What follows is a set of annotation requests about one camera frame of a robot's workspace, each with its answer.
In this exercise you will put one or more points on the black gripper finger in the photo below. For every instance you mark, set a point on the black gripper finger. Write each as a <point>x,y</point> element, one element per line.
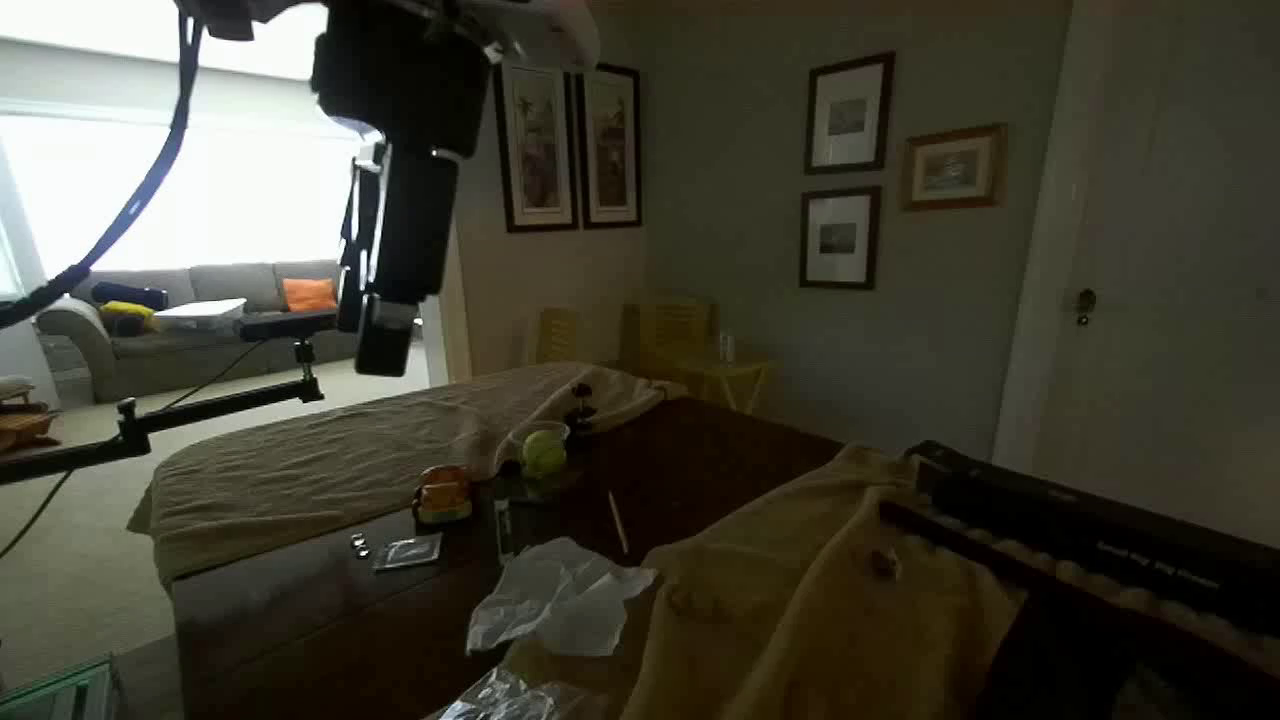
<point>418,225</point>
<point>360,225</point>

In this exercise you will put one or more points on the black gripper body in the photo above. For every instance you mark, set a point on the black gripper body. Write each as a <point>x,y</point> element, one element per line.
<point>403,74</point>

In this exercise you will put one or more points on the white marker with green cap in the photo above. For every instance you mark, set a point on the white marker with green cap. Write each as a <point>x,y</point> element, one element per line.
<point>507,527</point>

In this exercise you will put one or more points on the white paper towel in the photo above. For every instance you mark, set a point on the white paper towel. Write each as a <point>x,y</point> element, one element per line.
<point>562,594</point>

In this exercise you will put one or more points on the tan yellow terry towel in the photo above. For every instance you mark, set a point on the tan yellow terry towel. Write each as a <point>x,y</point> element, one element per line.
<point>814,615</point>

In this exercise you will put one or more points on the orange pillow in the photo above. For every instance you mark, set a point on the orange pillow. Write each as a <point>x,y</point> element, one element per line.
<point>310,298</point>

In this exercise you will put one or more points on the tall dark framed picture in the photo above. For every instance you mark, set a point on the tall dark framed picture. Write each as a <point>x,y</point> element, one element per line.
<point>536,146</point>
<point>609,146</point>

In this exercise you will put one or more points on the white sheet on sofa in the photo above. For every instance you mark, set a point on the white sheet on sofa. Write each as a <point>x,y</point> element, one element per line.
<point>202,309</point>

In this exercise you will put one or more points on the grey sofa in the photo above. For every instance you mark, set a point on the grey sofa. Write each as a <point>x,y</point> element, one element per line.
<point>215,351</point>

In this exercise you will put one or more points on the dark blue pillow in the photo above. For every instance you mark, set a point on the dark blue pillow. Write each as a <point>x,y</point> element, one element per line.
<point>128,292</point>

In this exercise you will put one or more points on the small black object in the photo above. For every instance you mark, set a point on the small black object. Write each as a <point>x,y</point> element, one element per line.
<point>583,407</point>

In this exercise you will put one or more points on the yellow pillow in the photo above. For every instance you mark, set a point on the yellow pillow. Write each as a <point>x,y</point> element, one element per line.
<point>128,316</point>

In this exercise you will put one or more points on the yellow green tennis ball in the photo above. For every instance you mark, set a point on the yellow green tennis ball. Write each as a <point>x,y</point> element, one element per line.
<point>546,453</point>

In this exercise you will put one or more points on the clear plastic cup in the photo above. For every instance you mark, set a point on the clear plastic cup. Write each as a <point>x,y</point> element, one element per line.
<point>535,486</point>

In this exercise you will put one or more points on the yellow chair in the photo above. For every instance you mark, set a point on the yellow chair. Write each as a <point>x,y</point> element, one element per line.
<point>687,344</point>

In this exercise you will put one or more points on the small silver object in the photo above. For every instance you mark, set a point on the small silver object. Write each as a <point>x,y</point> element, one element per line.
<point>360,547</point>

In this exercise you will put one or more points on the crinkled plastic wrapper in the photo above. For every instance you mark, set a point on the crinkled plastic wrapper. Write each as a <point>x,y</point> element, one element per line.
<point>411,550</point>

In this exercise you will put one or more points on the thin wooden stick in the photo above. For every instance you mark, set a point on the thin wooden stick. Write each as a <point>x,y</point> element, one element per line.
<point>619,527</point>

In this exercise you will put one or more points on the small dark framed picture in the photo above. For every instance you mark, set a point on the small dark framed picture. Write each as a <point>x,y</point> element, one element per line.
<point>839,236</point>
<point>850,114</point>

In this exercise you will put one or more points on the clear plastic bag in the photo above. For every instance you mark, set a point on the clear plastic bag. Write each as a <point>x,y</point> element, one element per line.
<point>515,698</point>

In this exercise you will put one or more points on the wood framed picture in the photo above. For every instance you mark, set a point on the wood framed picture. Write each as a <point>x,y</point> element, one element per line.
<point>952,168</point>

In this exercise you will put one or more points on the dark door knob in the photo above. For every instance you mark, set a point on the dark door knob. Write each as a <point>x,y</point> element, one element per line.
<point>1086,306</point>

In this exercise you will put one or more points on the long black box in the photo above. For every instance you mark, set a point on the long black box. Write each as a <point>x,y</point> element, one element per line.
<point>1104,533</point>

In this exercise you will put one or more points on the white door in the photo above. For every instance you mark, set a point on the white door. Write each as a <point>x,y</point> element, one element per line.
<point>1174,266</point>

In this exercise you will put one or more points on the black long stand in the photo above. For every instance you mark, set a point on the black long stand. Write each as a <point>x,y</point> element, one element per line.
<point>1134,642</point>

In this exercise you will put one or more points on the black stereo camera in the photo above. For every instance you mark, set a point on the black stereo camera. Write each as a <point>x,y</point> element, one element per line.
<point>287,324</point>

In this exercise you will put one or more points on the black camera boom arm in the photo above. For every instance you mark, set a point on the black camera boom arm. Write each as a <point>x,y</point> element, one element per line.
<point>202,413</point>

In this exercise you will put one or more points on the green lit metal base frame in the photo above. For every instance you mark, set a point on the green lit metal base frame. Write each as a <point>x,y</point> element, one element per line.
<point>60,694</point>

